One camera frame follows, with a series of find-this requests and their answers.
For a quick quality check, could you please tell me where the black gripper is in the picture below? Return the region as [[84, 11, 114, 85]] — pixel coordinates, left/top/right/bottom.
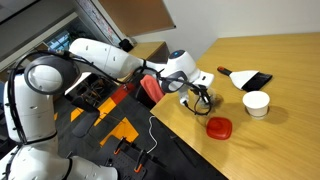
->
[[188, 83, 215, 113]]

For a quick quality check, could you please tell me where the clear plastic bowl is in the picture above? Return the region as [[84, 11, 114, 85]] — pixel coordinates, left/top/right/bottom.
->
[[196, 87, 225, 118]]

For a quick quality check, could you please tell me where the white paper cup bowl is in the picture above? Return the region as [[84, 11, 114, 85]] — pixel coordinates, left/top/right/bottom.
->
[[242, 90, 271, 119]]

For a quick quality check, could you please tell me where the red plastic lid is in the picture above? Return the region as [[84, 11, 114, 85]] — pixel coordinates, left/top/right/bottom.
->
[[205, 116, 233, 141]]

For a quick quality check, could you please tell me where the black and white hand brush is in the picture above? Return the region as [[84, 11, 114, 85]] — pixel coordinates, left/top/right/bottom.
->
[[216, 65, 273, 93]]

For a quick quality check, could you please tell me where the red cloth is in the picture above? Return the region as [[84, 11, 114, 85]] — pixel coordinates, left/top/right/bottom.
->
[[139, 74, 166, 104]]

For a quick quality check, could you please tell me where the wooden side desk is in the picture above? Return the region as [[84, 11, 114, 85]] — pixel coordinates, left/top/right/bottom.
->
[[128, 40, 172, 65]]

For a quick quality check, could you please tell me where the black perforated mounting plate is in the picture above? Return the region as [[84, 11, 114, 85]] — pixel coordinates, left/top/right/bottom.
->
[[99, 136, 176, 180]]

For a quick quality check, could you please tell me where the orange black clamp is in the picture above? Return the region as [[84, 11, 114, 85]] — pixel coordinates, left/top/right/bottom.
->
[[113, 137, 125, 156], [133, 149, 147, 174]]

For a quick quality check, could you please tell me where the small black desk object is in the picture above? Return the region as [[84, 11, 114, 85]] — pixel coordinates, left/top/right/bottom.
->
[[118, 38, 135, 53]]

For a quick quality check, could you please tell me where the white board strip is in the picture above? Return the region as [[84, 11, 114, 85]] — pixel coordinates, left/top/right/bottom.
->
[[75, 0, 123, 48]]

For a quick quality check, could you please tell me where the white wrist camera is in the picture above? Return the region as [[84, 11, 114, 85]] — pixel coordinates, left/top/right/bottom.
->
[[178, 89, 192, 107]]

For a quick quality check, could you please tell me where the white cable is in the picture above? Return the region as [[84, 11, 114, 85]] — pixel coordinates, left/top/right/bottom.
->
[[146, 115, 159, 155]]

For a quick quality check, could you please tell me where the brown wall panel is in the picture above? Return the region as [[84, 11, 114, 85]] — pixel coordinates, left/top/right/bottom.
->
[[98, 0, 177, 38]]

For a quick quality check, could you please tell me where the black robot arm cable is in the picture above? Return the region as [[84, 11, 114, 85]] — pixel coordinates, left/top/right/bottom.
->
[[6, 49, 214, 145]]

